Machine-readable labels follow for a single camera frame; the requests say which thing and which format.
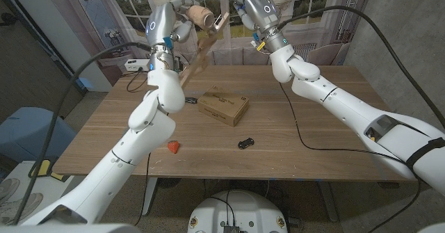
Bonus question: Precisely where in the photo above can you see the black looped power cable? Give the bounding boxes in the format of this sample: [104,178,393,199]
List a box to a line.
[120,67,150,93]

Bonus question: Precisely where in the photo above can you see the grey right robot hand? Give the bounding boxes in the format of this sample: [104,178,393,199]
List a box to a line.
[228,0,282,34]

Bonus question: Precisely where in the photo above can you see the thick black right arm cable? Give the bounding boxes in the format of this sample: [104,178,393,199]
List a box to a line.
[276,5,445,129]

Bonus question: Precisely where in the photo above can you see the tan arm wrap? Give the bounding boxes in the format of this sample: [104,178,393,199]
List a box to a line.
[186,5,219,74]

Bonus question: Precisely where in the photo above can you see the small black toy car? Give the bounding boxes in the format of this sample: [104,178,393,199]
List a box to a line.
[237,137,255,150]

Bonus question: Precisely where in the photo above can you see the printed window backdrop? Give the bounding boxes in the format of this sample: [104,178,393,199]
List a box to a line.
[38,0,375,88]

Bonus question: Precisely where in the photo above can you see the cardboard packing box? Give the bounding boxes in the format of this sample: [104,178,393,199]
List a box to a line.
[197,84,250,128]

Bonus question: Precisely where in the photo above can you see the grey table leg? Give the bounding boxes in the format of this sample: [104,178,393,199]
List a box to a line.
[318,180,340,223]
[140,177,158,216]

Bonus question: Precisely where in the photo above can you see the white robot shoulder cover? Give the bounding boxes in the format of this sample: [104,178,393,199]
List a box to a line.
[0,223,142,233]

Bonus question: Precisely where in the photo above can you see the thin black hand wire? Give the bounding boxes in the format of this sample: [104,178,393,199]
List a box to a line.
[278,81,422,233]
[133,152,152,227]

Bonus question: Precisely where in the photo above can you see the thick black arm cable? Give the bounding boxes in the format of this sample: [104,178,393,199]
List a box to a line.
[12,41,153,226]
[276,5,445,129]

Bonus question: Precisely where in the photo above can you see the blue padded chair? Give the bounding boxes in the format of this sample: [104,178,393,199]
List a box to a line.
[0,106,77,164]

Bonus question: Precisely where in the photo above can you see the thin black right hand wire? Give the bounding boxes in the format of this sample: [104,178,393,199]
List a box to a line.
[278,81,422,233]

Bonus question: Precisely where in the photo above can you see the thin black left hand wire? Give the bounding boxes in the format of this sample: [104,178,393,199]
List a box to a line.
[133,152,152,227]

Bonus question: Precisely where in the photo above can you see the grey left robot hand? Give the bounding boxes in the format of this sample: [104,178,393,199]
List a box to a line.
[145,0,201,48]

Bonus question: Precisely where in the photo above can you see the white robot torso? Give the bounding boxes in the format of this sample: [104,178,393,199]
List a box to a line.
[186,190,289,233]

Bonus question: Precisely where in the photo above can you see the grey sneaker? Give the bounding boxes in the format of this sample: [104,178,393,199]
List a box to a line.
[0,177,21,206]
[0,192,44,225]

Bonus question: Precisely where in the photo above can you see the wooden paper towel holder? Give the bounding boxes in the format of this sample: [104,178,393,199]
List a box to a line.
[179,11,231,90]

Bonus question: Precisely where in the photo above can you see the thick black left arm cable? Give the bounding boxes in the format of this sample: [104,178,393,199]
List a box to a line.
[12,41,153,226]

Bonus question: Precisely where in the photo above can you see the white power strip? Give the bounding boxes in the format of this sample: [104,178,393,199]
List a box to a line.
[124,58,151,72]

